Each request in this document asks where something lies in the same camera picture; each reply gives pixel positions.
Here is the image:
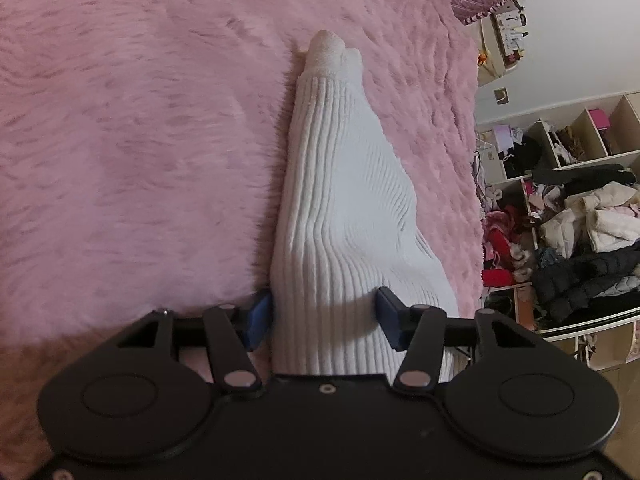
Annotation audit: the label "black puffer jacket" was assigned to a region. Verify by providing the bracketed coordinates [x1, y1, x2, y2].
[531, 246, 640, 328]

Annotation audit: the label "white shelf unit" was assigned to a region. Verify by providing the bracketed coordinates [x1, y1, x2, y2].
[475, 92, 640, 373]

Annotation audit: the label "long black cloth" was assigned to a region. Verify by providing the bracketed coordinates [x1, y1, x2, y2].
[531, 162, 638, 187]

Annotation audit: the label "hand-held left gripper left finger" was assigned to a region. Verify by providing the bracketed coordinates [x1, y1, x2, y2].
[111, 292, 275, 396]

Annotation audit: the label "group of small cosmetic items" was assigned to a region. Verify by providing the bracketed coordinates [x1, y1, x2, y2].
[492, 0, 529, 68]

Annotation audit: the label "pink fluffy blanket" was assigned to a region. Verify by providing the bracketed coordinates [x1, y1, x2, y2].
[0, 0, 487, 391]

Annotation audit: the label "white puffy jacket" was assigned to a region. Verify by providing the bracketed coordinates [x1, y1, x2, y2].
[539, 182, 640, 256]

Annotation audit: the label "cream nightstand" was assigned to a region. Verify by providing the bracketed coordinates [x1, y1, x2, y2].
[476, 0, 528, 87]

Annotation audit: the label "red clothes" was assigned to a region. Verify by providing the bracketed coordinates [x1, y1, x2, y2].
[482, 210, 523, 288]

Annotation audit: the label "white ribbed knit garment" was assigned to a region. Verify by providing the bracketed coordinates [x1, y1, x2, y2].
[267, 30, 461, 378]

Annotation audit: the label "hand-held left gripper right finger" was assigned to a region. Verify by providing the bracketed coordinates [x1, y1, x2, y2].
[375, 286, 547, 394]

